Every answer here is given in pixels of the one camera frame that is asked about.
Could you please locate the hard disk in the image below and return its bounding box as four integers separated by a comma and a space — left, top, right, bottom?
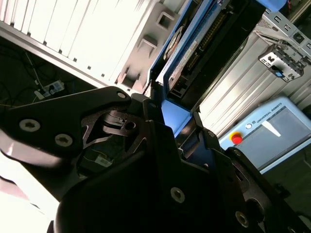
148, 0, 267, 168

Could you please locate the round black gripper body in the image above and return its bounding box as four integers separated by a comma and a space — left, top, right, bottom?
46, 149, 280, 233

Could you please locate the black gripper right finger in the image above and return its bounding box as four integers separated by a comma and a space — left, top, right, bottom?
193, 111, 311, 233

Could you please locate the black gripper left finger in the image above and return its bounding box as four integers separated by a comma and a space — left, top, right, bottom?
0, 82, 192, 212

